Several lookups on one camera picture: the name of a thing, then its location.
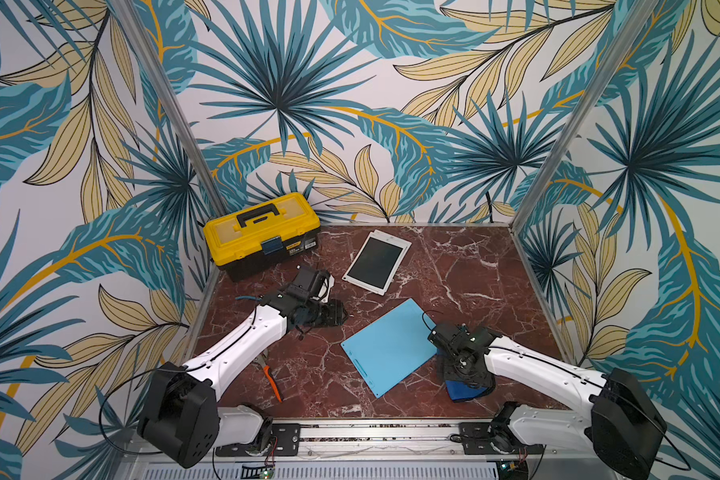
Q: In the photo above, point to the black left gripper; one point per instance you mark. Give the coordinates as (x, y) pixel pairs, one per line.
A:
(335, 318)

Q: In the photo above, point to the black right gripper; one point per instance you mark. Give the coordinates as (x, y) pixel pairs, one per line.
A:
(459, 367)

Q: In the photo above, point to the blue microfiber cloth black trim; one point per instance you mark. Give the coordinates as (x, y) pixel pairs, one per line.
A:
(465, 387)

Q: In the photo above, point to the blue framed drawing tablet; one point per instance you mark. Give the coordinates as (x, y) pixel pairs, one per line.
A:
(391, 348)

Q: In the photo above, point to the white drawing tablet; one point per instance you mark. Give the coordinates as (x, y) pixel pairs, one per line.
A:
(377, 262)

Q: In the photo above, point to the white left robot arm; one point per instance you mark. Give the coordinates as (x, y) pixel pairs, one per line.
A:
(181, 417)

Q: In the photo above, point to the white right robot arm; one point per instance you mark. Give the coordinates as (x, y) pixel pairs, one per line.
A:
(607, 415)

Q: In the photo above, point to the yellow black toolbox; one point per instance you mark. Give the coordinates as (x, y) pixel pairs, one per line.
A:
(250, 241)

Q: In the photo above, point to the blue handled pliers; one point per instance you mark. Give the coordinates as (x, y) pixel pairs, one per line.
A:
(248, 298)

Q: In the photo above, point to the orange handled cutter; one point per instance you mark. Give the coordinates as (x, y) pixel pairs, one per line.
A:
(267, 373)

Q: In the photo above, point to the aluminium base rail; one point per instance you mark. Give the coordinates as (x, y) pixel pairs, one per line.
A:
(353, 448)

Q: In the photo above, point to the right aluminium corner post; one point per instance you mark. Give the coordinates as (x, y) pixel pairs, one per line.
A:
(613, 57)

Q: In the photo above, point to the aluminium corner post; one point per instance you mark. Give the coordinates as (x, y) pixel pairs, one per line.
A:
(135, 32)
(613, 57)

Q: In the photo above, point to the left aluminium corner post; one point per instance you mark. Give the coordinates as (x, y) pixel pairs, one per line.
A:
(135, 32)

